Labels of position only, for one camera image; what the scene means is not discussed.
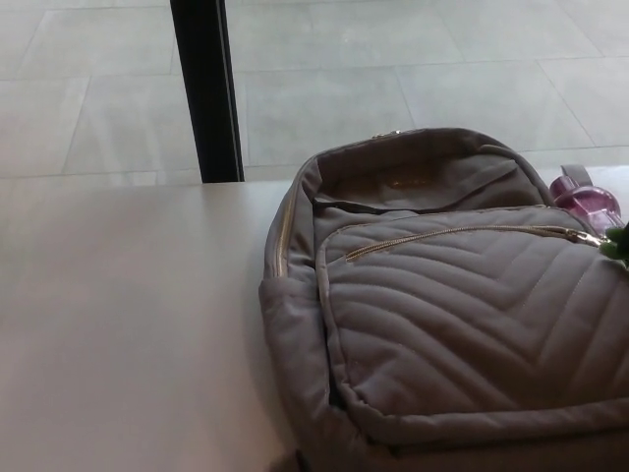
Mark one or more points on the grey quilted backpack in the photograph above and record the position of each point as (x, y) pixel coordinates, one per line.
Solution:
(442, 305)

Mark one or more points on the pink transparent water bottle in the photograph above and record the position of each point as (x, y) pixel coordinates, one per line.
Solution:
(587, 201)

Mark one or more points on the black window frame post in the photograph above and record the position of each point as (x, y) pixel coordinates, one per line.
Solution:
(206, 98)

